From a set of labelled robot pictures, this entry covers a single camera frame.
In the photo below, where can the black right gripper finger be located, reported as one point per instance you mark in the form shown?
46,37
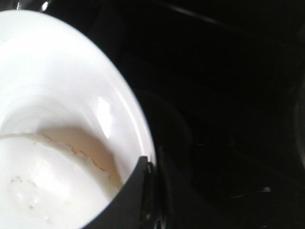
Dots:
124,210

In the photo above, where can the white fried egg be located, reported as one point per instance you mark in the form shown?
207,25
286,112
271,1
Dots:
46,185

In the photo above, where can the white round plate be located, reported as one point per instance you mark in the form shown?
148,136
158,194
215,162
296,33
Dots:
56,83

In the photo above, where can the black glass stove top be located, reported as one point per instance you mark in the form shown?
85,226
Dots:
222,84

